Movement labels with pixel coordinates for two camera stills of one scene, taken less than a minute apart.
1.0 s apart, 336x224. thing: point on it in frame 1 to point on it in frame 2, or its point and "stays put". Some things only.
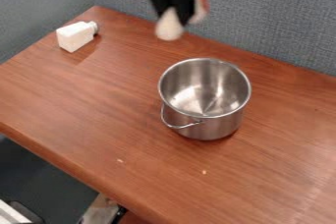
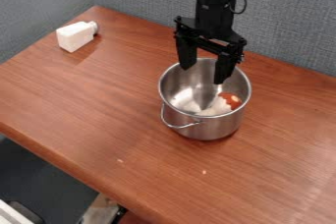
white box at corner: x=16 y=213 stays put
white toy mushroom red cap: x=169 y=28 to x=225 y=102
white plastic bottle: x=76 y=35 stays put
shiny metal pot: x=204 y=93 stays put
